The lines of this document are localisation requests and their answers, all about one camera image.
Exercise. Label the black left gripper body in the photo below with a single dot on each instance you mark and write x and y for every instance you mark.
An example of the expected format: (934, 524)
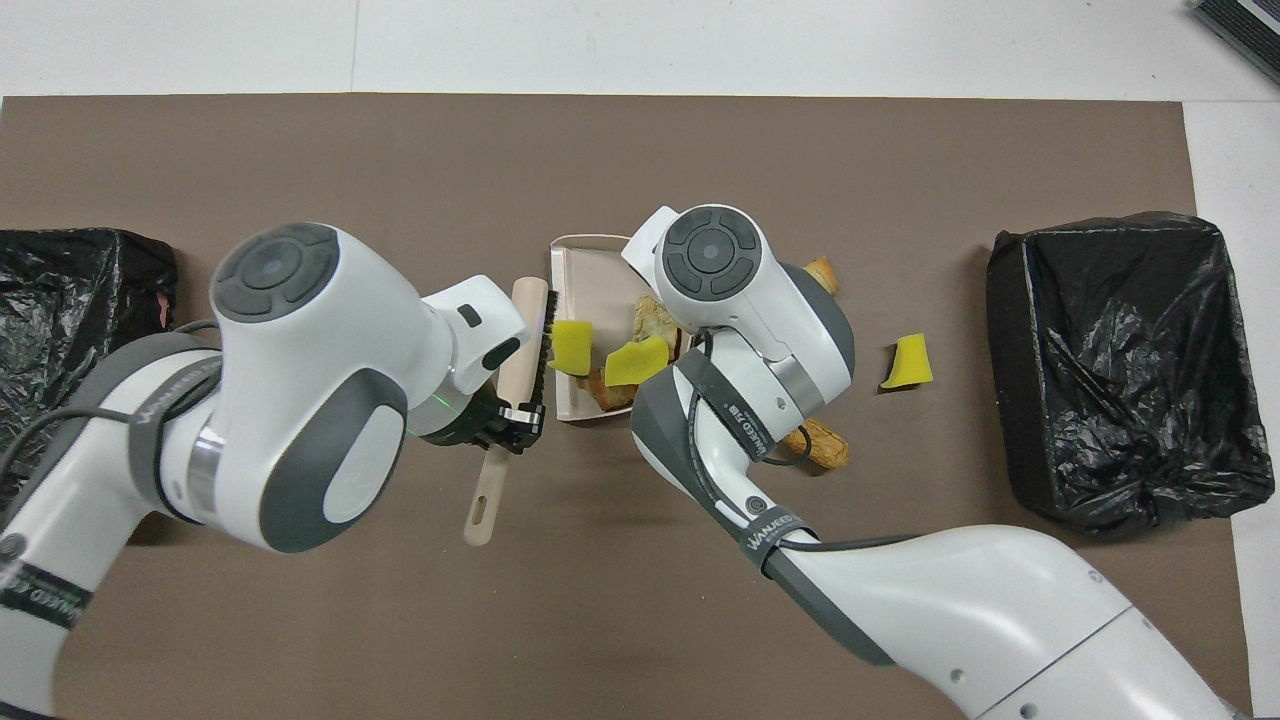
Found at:
(470, 422)

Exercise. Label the beige hand brush black bristles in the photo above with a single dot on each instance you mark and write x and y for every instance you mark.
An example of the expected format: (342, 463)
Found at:
(522, 340)

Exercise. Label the crusty torn bread piece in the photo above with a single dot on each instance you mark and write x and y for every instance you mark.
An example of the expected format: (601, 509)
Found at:
(605, 395)

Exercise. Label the yellow sponge green backing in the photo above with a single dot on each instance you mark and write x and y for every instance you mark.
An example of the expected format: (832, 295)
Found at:
(572, 348)

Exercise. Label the notched yellow sponge piece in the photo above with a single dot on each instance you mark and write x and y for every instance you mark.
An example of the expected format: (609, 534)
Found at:
(636, 364)

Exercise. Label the pale torn bread piece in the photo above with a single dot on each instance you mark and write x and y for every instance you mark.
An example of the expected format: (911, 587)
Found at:
(652, 318)

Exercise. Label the beige plastic dustpan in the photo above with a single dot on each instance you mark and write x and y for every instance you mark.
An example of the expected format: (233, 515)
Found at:
(590, 270)

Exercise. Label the brown oval bread roll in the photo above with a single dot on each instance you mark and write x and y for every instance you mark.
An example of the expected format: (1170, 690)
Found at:
(825, 448)

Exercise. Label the striped croissant piece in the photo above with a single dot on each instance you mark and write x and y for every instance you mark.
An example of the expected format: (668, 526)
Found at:
(822, 275)

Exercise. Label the small yellow sponge piece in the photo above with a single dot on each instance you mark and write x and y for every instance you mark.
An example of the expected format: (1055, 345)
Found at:
(908, 365)

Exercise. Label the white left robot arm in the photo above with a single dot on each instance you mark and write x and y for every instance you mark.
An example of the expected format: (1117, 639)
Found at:
(300, 400)

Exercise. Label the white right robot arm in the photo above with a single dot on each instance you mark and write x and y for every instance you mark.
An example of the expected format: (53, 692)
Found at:
(950, 610)

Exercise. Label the black lined bin pink mark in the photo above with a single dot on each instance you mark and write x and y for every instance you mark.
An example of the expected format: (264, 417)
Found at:
(60, 290)

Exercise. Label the black bag lined bin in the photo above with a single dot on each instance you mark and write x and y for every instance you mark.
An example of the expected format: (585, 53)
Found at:
(1130, 400)

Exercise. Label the brown table mat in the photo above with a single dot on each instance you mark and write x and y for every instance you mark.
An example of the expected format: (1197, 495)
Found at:
(600, 150)

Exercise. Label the black ribbed panel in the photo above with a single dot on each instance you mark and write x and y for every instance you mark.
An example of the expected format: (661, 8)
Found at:
(1245, 25)

